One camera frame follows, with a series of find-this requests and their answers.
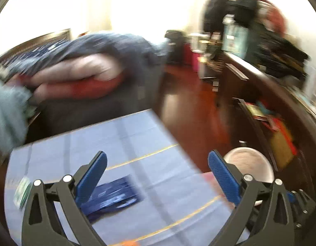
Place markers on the dark navy garment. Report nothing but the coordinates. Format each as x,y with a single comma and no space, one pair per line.
242,10

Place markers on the red orange garment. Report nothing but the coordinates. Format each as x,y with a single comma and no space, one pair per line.
278,18

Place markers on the black suitcase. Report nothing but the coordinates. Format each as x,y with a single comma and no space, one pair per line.
175,46

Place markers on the stack of dark clothes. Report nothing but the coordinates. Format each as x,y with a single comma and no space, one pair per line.
281,53

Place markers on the orange yellow packet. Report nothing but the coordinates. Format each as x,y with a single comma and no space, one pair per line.
282,143

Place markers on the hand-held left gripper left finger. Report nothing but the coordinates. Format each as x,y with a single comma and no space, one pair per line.
92,176

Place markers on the grey pink folded quilt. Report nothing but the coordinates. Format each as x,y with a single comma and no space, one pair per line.
83,66

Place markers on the light blue fleece blanket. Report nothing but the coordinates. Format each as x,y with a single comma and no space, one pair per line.
9,112

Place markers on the dark blue packet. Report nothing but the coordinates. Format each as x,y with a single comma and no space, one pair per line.
114,194

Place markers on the bed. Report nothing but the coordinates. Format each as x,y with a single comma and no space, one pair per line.
96,115

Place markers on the green white packet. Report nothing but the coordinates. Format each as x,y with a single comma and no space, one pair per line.
22,192

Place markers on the dark wooden headboard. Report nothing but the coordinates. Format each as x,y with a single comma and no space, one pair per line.
45,39

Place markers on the teal printed box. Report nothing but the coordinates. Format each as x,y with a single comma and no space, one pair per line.
234,41

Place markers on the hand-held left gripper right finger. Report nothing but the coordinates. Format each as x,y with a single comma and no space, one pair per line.
223,182

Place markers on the gold brown book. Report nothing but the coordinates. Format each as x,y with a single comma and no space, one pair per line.
255,111

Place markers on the pink storage box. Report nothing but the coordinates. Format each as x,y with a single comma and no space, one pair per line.
195,60

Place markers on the red folded quilt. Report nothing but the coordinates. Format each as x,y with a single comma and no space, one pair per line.
96,87

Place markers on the navy star pillow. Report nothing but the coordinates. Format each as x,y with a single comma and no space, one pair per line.
32,52

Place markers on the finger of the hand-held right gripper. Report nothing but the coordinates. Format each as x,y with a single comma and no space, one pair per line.
305,207

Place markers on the blue patterned duvet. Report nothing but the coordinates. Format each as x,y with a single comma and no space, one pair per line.
109,43

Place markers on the blue striped tablecloth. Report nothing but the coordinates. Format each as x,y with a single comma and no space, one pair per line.
147,138

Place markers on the dark wooden dresser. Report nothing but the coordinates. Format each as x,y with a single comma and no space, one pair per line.
250,87

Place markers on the black hanging coat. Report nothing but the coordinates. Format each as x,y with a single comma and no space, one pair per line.
214,7

